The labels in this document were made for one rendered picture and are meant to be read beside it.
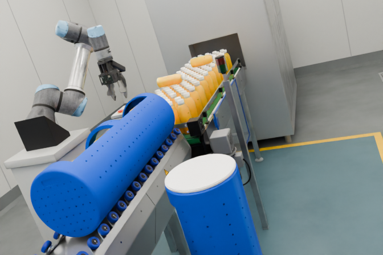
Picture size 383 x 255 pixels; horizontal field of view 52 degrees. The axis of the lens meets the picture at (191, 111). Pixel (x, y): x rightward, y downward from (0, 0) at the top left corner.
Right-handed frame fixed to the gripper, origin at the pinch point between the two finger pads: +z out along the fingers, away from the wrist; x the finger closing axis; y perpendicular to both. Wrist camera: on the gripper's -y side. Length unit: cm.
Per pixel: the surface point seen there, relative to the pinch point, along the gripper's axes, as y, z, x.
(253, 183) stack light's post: -65, 91, 37
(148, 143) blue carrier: 16.5, 20.6, 15.1
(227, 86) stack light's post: -64, 22, 37
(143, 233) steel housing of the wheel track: 44, 49, 14
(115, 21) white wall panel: -456, -33, -223
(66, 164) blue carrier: 61, 7, 5
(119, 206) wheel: 49, 33, 12
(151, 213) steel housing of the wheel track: 33, 46, 15
